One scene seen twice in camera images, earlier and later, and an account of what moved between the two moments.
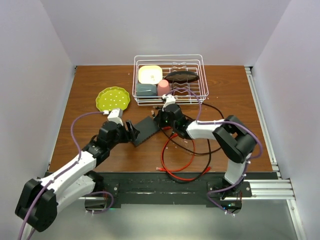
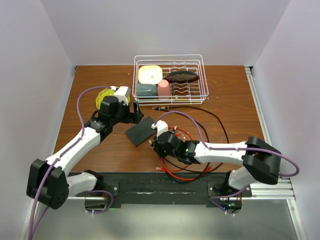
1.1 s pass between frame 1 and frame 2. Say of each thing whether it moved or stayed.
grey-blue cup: stayed
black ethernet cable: moved
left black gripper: moved
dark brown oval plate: stayed
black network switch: stayed
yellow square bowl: stayed
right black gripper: moved
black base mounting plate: stayed
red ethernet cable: stayed
